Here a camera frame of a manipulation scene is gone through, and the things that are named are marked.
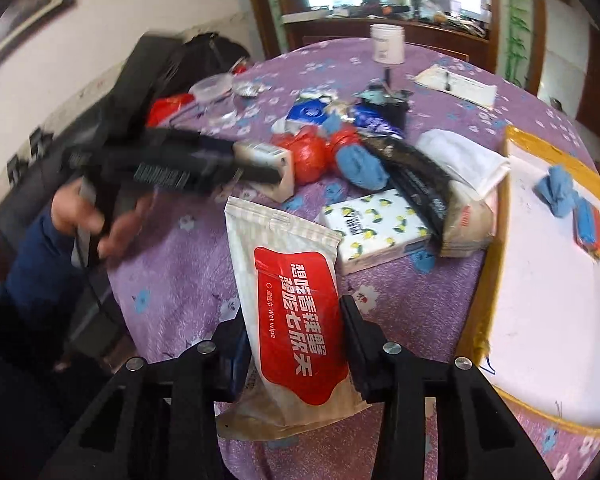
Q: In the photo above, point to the red plastic bag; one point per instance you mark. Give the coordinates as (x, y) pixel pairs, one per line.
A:
(305, 157)
(167, 109)
(342, 140)

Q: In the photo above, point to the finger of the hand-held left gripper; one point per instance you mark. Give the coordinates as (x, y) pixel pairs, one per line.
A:
(205, 172)
(195, 142)

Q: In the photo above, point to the crumpled foil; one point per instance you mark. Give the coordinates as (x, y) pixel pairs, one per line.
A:
(250, 87)

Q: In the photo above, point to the blue snack packet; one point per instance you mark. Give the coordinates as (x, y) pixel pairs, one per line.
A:
(307, 115)

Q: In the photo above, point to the blue shoe cover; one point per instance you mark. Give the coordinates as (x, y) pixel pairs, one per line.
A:
(362, 167)
(557, 190)

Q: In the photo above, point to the wooden mirror cabinet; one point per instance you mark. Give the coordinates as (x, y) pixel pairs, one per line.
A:
(340, 30)

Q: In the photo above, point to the black plastic packet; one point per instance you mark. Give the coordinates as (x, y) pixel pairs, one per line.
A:
(410, 170)

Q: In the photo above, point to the person's left hand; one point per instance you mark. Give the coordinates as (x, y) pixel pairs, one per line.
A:
(75, 215)

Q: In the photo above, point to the red and blue packet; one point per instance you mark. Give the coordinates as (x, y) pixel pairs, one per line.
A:
(586, 225)

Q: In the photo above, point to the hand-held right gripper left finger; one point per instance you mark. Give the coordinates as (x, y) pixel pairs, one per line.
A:
(240, 355)

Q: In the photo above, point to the black backpack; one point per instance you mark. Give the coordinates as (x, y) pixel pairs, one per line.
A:
(210, 57)

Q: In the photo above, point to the lemon print tissue pack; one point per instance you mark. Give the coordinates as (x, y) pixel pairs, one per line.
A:
(375, 232)

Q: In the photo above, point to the white plastic jar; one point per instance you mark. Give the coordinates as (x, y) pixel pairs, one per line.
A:
(387, 47)

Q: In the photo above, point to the clear plastic lid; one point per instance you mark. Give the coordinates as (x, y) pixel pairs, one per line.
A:
(220, 119)

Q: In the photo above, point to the paper notepad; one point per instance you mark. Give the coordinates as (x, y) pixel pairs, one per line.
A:
(465, 87)

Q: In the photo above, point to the red label wet wipe packet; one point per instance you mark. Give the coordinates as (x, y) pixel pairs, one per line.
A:
(295, 320)

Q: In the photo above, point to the yellow rimmed white box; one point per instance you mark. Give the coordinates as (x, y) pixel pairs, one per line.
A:
(545, 300)

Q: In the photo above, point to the clear plastic container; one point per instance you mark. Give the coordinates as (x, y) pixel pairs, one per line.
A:
(211, 87)

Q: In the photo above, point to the black bag with buckles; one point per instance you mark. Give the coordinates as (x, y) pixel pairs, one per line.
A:
(35, 175)

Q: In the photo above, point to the dark blue packet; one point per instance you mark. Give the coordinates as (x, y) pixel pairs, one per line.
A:
(375, 121)

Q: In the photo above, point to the white cloth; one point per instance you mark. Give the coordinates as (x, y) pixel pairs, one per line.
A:
(460, 155)

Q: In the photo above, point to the black cup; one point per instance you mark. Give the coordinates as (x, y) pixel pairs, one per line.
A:
(397, 110)

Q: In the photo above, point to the framed wall picture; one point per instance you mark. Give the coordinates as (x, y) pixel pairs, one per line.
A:
(30, 0)

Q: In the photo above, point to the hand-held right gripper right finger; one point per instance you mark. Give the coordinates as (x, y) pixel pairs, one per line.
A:
(360, 355)

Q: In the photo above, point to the person's left forearm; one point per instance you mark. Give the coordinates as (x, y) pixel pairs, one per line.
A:
(30, 265)

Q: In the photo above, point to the purple floral tablecloth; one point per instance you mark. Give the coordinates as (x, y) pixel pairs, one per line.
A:
(180, 270)

